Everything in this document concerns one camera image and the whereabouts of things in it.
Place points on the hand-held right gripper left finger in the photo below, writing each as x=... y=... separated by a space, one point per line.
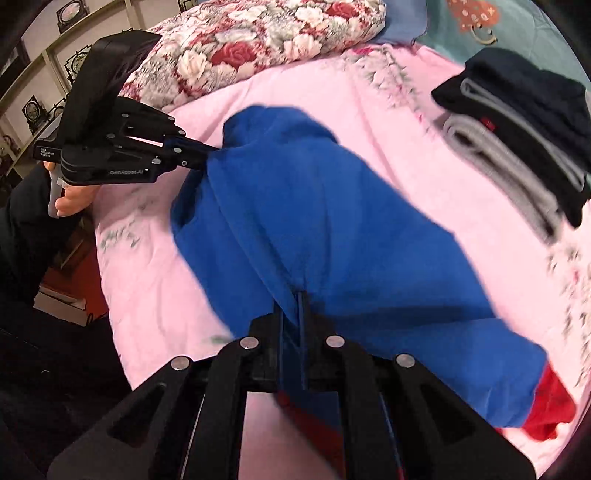
x=276 y=351

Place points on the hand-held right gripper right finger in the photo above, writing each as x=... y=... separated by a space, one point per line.
x=305 y=351

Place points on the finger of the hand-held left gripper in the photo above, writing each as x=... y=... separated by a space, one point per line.
x=157 y=121
x=182 y=159

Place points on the blue pants with red cuffs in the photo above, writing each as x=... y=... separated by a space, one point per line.
x=323 y=230

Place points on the person's left forearm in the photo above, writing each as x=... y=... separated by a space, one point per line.
x=32 y=230

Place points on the person's left hand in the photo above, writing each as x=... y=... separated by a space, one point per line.
x=74 y=199

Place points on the framed ornament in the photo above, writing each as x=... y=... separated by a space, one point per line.
x=36 y=113
x=77 y=62
x=71 y=14

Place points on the wooden display shelf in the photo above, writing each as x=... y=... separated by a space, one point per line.
x=46 y=55

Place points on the red floral pillow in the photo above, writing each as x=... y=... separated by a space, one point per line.
x=240 y=50

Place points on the red box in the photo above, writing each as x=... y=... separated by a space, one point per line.
x=69 y=295

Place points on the pink floral bed sheet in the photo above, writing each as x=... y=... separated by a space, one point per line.
x=406 y=152

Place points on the blue pillow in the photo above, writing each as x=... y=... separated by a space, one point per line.
x=404 y=21

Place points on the grey folded garment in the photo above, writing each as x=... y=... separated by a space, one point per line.
x=494 y=138

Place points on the navy folded garment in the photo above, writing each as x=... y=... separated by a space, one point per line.
x=531 y=87

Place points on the teal pillow with red print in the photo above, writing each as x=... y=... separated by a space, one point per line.
x=508 y=32

